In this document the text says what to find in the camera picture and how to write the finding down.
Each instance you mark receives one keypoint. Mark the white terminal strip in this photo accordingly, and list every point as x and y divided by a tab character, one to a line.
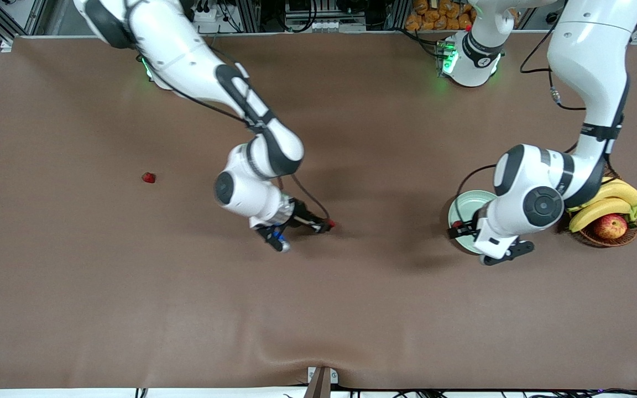
338	26

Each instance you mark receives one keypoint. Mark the red apple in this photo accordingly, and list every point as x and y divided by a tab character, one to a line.
610	226

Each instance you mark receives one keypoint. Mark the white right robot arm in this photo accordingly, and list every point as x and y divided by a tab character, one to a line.
186	50

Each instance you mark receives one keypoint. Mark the brown wicker basket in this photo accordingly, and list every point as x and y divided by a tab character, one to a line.
628	237

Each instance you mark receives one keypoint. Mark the aluminium frame post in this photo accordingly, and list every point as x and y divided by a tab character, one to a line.
249	15
398	14

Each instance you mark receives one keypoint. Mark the metal table edge bracket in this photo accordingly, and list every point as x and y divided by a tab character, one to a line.
321	381

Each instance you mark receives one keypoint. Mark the white power strip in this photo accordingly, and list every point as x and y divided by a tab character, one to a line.
207	14

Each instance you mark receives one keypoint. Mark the orange bread rolls pile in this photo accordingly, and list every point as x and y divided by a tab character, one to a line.
434	16

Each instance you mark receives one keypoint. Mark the mint green round plate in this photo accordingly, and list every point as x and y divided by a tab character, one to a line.
465	204

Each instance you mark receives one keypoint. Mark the large yellow banana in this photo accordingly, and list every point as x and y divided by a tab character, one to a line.
622	192
595	211

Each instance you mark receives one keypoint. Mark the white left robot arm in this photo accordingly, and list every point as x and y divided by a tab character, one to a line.
589	55

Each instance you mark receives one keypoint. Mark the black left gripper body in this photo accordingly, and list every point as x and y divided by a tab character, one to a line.
466	229

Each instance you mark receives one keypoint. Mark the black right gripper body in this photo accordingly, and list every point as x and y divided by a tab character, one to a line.
301	214

